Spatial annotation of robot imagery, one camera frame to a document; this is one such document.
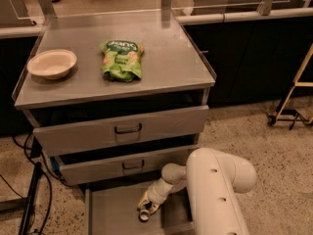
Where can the metal drawer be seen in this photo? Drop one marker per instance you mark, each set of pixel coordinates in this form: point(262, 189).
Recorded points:
point(111, 132)
point(111, 208)
point(98, 170)

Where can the black floor stand bar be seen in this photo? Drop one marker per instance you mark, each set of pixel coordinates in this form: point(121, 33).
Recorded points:
point(37, 172)

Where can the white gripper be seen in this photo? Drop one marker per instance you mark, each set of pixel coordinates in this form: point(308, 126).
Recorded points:
point(154, 193)

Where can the silver redbull can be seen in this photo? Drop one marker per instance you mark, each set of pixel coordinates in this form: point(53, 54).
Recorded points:
point(144, 213)

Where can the metal drawer cabinet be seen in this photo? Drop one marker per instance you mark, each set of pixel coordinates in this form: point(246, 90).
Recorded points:
point(173, 77)

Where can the white paper bowl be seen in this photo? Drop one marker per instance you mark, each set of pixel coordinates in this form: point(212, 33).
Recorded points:
point(52, 64)

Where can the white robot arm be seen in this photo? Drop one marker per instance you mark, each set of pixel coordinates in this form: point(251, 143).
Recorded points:
point(212, 179)

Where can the middle metal drawer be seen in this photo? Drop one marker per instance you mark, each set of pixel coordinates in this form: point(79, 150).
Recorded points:
point(98, 170)

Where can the top metal drawer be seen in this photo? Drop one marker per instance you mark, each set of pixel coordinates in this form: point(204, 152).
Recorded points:
point(111, 132)

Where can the bottom metal drawer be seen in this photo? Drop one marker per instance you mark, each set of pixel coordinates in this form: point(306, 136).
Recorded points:
point(111, 208)

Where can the white horizontal rail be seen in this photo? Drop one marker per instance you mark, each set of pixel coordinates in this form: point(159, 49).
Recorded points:
point(244, 16)

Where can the green chip bag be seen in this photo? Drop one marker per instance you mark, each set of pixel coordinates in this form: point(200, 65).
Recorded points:
point(122, 60)

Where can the yellow wheeled cart frame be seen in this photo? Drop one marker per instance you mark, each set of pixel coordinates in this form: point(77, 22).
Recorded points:
point(282, 112)

